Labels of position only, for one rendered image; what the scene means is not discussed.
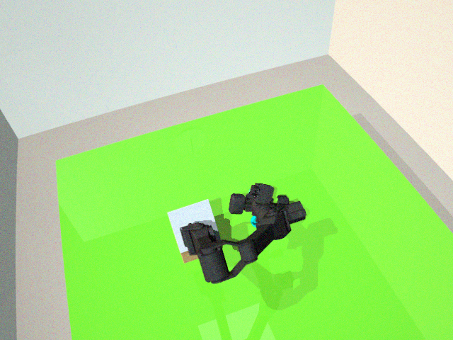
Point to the cyan circle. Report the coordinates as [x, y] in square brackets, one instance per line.
[253, 221]

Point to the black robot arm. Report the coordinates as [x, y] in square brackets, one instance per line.
[274, 224]

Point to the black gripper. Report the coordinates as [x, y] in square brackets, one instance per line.
[239, 203]

